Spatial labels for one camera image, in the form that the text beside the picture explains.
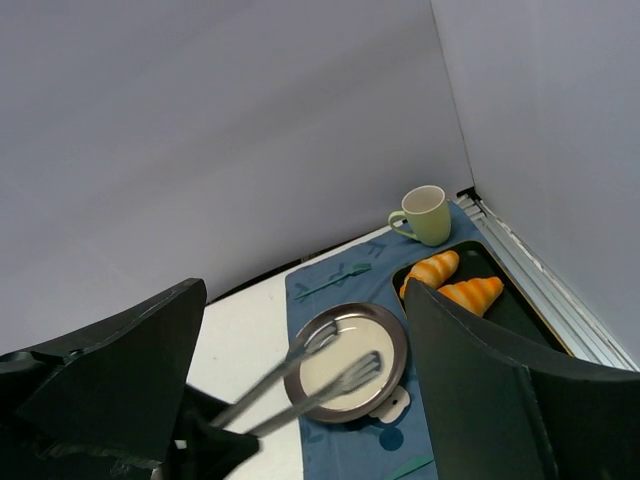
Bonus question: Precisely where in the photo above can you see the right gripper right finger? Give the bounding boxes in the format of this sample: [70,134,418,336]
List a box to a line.
[404,281,639,479]

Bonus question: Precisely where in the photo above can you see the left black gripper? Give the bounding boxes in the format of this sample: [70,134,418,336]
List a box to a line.
[151,385,260,480]

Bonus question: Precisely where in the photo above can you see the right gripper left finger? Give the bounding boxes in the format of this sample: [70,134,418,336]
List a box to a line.
[1,278,207,463]

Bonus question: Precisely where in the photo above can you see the metal tongs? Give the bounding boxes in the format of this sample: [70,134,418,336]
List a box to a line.
[210,320,384,437]

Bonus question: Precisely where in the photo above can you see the round metal plate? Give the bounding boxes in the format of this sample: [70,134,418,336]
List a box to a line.
[284,302,408,424]

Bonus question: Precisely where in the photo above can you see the green plastic knife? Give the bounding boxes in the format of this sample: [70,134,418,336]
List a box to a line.
[386,455,434,480]

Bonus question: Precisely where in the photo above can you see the black rectangular tray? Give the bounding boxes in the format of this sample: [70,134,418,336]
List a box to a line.
[390,239,574,356]

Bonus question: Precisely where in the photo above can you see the striped croissant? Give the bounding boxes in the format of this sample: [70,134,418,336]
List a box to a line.
[399,250,460,299]
[438,276,504,317]

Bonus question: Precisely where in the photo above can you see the blue letter placemat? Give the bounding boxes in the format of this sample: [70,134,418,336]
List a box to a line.
[283,199,481,480]

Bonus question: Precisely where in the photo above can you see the striped croissant top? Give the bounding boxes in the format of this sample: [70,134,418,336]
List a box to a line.
[399,250,460,299]

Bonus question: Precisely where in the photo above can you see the green plastic fork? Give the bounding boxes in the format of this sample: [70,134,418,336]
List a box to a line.
[294,263,372,300]

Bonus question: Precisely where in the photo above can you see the light green mug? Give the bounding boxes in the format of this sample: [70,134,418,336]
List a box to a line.
[387,185,452,247]

